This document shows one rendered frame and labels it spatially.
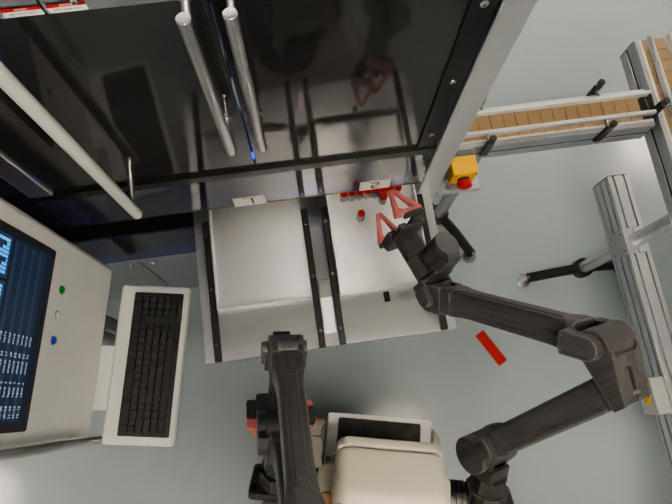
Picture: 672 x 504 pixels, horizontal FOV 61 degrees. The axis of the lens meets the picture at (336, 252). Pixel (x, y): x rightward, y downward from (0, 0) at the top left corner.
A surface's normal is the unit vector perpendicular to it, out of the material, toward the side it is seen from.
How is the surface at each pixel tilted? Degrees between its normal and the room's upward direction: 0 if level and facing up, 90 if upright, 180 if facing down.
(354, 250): 0
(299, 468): 41
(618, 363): 29
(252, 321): 0
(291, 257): 0
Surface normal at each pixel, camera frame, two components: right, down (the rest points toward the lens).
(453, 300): -0.70, 0.11
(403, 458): 0.07, -0.84
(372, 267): 0.02, -0.25
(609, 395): -0.84, 0.14
